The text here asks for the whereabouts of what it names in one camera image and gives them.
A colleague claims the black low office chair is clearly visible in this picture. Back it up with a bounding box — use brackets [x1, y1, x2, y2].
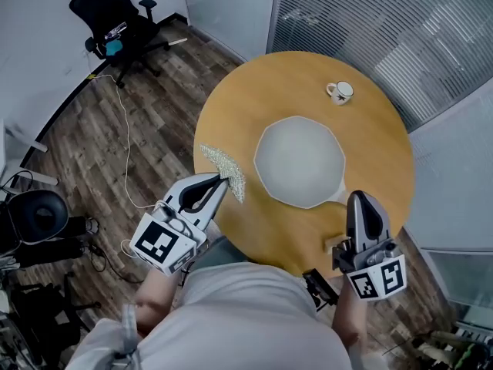
[0, 271, 103, 365]

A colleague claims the beige sponge block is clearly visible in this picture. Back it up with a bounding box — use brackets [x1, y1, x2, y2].
[324, 234, 350, 253]

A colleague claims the black waist-mounted device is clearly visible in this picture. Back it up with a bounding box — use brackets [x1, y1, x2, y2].
[302, 267, 340, 311]

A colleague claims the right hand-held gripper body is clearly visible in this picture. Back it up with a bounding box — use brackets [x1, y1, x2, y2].
[331, 237, 408, 303]

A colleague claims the white mug with star print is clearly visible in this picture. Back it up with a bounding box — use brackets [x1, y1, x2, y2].
[326, 80, 354, 106]

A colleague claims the clear plastic bottle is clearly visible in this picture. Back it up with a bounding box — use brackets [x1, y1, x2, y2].
[104, 21, 128, 40]

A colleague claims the long white floor cable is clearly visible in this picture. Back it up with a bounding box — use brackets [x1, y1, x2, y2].
[87, 74, 170, 257]

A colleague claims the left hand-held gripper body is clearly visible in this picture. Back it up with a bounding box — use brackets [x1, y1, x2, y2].
[129, 200, 208, 277]

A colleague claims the round wooden table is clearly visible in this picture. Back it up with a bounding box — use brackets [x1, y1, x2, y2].
[193, 50, 416, 279]

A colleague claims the black round padded seat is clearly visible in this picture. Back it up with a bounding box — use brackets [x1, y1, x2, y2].
[0, 170, 101, 269]

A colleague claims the person's right forearm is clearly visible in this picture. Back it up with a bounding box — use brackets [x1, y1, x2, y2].
[331, 283, 369, 348]

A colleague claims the person's white shirt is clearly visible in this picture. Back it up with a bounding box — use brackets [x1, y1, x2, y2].
[65, 262, 386, 370]

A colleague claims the person's left forearm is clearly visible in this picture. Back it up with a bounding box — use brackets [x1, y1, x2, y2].
[134, 267, 184, 337]

